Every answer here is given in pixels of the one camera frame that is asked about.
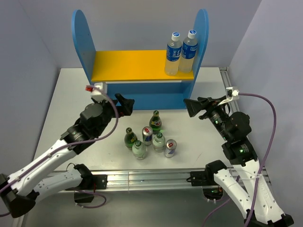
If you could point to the clear glass bottle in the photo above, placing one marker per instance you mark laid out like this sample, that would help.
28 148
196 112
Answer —
158 142
139 150

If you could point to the left clear glass bottle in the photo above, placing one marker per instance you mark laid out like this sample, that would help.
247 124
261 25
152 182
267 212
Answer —
139 150

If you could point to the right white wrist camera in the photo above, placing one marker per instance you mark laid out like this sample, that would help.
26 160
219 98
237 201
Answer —
232 94

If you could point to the right clear glass bottle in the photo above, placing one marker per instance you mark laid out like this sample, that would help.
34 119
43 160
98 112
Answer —
158 142

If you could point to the blue and yellow wooden shelf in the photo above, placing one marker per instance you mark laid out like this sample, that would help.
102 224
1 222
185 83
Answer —
138 74

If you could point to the clear water bottle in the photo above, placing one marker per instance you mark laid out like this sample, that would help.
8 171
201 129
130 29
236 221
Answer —
173 53
188 52

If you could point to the aluminium front rail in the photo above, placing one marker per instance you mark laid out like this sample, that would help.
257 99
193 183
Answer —
137 198

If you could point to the left clear water bottle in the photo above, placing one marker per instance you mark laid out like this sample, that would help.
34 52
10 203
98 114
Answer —
173 53

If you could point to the right clear water bottle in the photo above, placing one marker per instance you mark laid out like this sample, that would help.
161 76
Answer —
188 52

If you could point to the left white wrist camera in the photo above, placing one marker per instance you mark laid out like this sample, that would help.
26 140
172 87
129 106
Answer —
98 91

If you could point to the aluminium side rail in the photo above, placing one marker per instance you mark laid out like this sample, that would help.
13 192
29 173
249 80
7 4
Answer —
227 83

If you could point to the left Red Bull can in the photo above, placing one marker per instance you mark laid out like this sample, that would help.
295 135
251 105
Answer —
147 133

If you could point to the right Red Bull can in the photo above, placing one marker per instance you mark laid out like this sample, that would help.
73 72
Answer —
170 148

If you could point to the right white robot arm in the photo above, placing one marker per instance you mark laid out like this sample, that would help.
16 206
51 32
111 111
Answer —
254 199

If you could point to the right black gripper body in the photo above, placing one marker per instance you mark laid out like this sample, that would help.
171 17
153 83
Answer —
215 110

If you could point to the red bull can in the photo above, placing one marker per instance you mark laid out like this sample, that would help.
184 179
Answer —
170 148
147 133

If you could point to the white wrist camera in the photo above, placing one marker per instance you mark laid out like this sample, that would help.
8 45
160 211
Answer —
98 91
232 94

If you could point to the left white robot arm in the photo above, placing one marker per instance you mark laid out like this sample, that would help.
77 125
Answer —
21 190

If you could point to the green Perrier bottle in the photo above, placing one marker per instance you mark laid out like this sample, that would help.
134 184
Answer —
155 122
130 138

